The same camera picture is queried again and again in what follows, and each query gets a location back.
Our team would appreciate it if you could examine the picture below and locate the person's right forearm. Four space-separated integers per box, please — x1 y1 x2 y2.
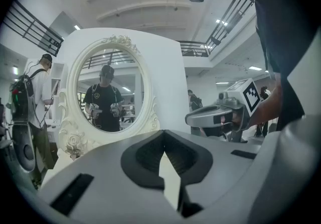
249 71 283 129

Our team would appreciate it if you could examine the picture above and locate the person's black-clothed body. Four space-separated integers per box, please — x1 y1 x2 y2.
249 0 321 132

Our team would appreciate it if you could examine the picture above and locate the white ornate oval mirror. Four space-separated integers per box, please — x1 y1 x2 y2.
57 34 162 161

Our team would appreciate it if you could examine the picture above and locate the black backpack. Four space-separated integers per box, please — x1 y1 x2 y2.
9 68 35 124

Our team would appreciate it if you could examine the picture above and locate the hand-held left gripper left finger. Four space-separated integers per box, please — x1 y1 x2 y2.
37 129 182 219

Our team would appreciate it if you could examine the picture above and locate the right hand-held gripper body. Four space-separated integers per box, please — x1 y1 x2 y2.
200 78 262 143

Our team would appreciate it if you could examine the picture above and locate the black balcony railing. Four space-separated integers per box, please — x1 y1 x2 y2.
2 0 65 57
176 0 256 58

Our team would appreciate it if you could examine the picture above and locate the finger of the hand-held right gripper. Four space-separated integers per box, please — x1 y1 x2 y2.
185 104 234 129

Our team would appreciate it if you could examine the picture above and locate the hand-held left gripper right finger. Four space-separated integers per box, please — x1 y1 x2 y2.
164 129 263 219

